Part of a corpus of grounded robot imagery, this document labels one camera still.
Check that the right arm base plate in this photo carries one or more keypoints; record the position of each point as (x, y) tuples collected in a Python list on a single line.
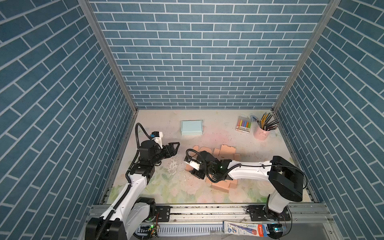
[(261, 213)]

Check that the aluminium front rail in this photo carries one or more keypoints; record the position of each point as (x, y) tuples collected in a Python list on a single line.
[(207, 219)]

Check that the light blue paper box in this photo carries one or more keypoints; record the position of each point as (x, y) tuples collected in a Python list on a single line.
[(192, 128)]

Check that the box of coloured markers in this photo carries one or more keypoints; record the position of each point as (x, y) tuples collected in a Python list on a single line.
[(244, 125)]

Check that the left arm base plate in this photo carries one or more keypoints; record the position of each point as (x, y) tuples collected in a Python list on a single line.
[(160, 213)]

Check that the pink pencil cup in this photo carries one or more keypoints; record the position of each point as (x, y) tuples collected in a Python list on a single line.
[(260, 134)]

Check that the white blue red package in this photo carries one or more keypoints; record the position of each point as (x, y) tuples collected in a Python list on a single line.
[(243, 229)]

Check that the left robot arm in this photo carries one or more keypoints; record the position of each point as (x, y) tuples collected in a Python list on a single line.
[(129, 210)]

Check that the pink paper box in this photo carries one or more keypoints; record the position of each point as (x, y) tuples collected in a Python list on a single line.
[(224, 152)]

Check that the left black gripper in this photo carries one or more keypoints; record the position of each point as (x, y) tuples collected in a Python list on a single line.
[(172, 152)]

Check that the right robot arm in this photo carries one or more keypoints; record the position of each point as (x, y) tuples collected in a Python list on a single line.
[(287, 179)]

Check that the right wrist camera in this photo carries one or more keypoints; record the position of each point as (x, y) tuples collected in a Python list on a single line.
[(195, 165)]

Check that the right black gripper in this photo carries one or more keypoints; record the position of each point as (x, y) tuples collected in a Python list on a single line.
[(195, 173)]

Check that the coloured pencils bundle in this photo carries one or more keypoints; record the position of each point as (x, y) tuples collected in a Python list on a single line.
[(267, 123)]

